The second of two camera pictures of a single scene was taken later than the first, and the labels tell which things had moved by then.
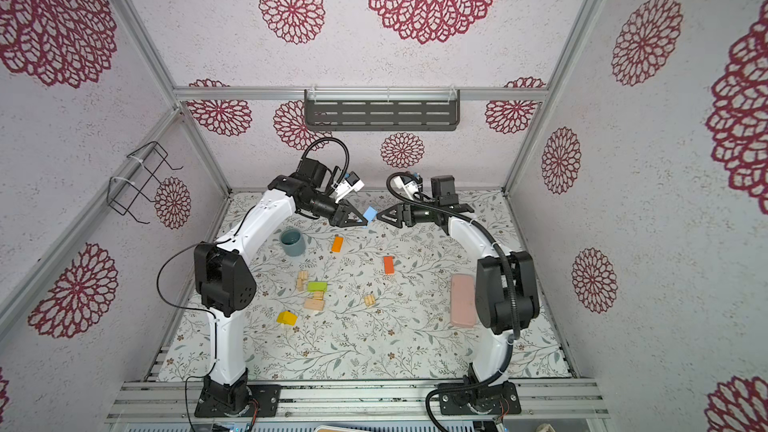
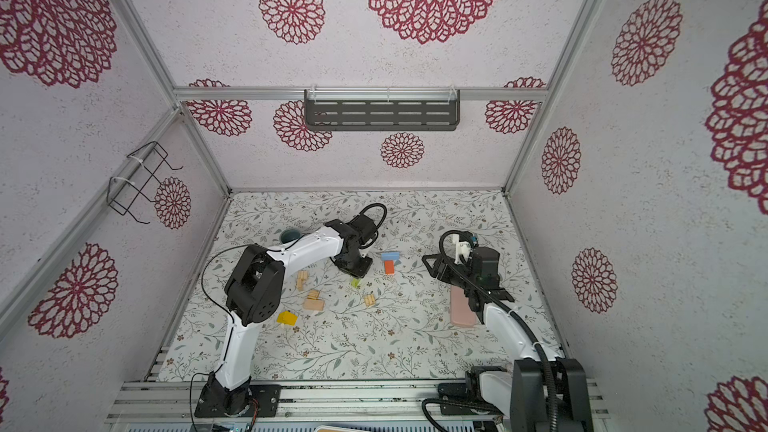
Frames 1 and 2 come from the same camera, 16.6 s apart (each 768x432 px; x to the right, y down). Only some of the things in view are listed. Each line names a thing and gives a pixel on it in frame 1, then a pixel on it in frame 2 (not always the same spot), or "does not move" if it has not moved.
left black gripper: x=341 y=218 → x=361 y=271
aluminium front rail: x=359 y=401 does not move
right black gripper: x=405 y=214 → x=442 y=267
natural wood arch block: x=317 y=303 does not move
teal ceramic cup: x=293 y=242 does not move
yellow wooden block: x=287 y=317 does not move
